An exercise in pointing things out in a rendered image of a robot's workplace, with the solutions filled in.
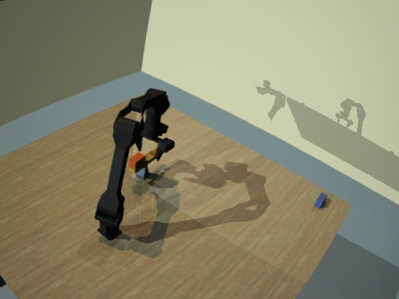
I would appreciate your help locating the small blue block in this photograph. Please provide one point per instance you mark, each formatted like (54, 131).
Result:
(320, 200)

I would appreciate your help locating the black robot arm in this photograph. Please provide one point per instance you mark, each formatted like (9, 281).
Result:
(110, 207)

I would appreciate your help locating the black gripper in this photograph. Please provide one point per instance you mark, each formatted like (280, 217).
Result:
(151, 132)

